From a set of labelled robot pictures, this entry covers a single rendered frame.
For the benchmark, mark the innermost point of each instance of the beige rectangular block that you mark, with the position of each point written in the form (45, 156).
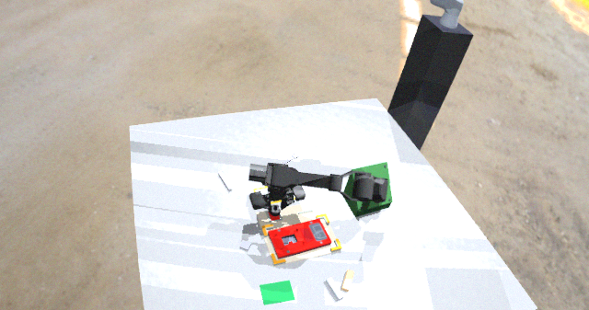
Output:
(348, 280)

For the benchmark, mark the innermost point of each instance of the green flat rectangular patch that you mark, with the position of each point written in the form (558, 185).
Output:
(277, 292)

